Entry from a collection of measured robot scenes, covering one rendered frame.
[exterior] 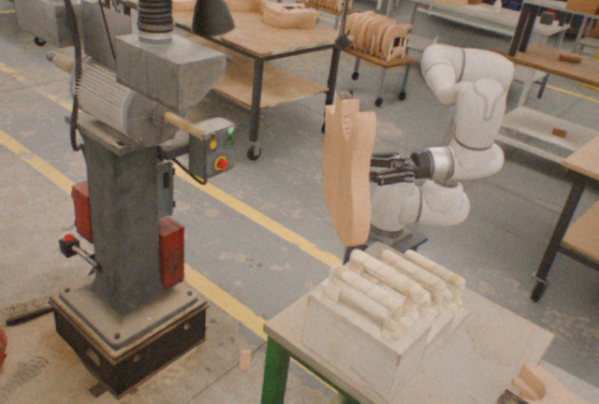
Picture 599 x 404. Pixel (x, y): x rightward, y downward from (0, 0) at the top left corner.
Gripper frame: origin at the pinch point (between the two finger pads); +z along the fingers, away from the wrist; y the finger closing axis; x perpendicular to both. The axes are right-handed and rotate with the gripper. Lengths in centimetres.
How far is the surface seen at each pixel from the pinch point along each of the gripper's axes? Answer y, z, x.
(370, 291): -32.9, 4.5, -12.6
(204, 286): 110, 48, -127
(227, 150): 73, 31, -27
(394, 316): -38.5, 0.4, -15.7
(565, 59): 275, -262, -67
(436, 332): -28.9, -15.8, -33.2
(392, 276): -28.2, -2.4, -13.2
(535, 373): -41, -38, -39
